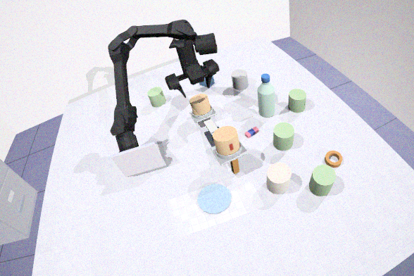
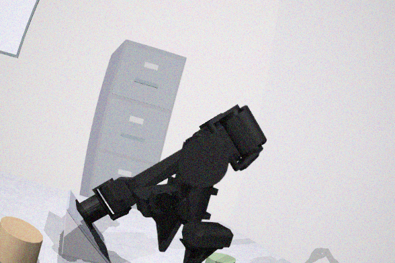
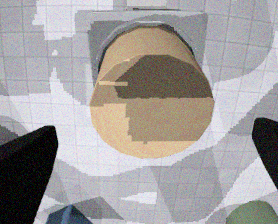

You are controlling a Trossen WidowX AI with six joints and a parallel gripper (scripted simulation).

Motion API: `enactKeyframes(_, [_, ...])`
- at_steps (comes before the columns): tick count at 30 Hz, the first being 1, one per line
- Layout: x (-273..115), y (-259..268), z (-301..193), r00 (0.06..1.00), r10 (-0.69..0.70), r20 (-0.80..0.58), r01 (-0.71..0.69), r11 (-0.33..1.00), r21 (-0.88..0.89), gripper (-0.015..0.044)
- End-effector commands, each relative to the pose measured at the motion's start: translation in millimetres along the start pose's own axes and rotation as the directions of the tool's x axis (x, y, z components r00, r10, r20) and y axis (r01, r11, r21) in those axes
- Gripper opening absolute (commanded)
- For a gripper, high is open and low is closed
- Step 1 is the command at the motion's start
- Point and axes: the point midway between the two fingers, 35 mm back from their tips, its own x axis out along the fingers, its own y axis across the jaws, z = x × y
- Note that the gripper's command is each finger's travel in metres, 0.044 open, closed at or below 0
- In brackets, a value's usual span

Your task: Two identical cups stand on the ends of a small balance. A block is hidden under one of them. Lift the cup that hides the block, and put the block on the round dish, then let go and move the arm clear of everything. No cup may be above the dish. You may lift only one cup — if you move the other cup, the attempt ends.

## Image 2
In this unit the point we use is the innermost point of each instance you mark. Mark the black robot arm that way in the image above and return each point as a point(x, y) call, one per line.
point(233, 137)

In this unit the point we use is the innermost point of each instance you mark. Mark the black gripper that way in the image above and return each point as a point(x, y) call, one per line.
point(201, 239)

